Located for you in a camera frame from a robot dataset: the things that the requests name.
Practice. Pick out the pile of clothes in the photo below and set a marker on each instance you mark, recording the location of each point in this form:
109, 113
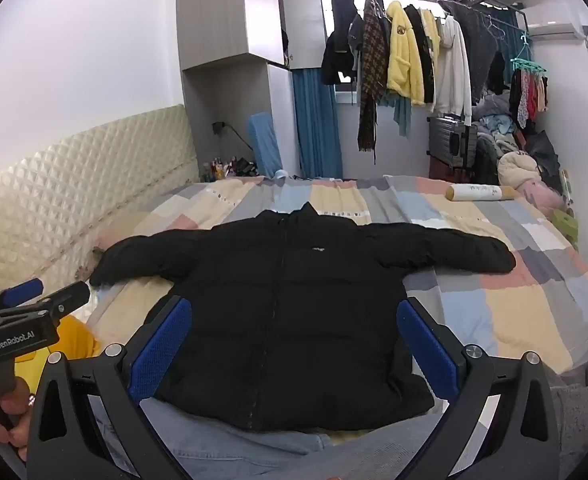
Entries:
493, 130

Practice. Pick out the person's blue jeans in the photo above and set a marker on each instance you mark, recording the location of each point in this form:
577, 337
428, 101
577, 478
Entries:
234, 452

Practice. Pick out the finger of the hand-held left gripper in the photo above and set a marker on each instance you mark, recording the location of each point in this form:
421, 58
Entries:
24, 290
66, 297

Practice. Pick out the brown plaid scarf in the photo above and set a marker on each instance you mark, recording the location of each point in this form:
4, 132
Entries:
371, 60

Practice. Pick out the yellow cloth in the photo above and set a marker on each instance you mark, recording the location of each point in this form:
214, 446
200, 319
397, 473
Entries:
74, 340

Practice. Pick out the grey suitcase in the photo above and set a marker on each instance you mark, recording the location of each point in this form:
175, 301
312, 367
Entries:
443, 140

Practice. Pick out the grey wardrobe cabinet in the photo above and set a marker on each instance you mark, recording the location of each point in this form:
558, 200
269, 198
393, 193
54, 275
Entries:
224, 20

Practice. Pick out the teal cloth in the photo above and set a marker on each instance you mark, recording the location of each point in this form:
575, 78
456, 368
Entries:
401, 115

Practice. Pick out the white air conditioner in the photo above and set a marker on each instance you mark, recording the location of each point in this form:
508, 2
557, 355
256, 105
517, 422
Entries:
553, 30

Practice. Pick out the black puffer jacket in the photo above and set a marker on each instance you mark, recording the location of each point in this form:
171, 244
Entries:
284, 310

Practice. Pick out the patchwork bed sheet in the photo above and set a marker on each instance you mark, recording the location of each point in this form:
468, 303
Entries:
498, 310

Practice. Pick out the black hanging jacket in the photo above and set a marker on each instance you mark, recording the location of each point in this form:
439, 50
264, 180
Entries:
341, 20

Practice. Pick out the cluster of small bottles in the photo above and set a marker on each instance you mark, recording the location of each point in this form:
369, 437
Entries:
229, 169

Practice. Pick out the cream plush coat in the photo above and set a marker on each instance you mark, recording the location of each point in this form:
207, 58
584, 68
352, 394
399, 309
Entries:
518, 170

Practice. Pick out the blue curtain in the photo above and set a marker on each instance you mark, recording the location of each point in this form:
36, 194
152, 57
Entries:
316, 130

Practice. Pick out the yellow fleece robe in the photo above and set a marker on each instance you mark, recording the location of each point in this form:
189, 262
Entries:
401, 60

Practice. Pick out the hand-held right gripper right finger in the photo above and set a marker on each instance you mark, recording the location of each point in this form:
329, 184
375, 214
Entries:
426, 350

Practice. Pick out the black garment with yellow trim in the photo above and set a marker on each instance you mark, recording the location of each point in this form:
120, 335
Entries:
422, 45

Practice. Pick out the white hoodie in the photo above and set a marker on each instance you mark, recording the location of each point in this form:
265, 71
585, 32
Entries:
453, 70

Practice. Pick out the dark grey sweater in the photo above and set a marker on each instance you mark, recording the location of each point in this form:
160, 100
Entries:
478, 45

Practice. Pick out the black wall charger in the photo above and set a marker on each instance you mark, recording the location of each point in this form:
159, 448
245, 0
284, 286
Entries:
218, 128

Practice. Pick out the person's left hand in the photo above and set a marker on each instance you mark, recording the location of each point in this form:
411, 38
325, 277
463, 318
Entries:
19, 410

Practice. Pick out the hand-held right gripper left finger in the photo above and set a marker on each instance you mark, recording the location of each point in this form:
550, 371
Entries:
161, 345

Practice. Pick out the grey fleece cloth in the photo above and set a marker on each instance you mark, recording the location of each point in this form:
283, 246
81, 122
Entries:
583, 410

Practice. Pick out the green sock hanger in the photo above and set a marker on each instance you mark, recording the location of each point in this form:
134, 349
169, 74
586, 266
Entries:
526, 90

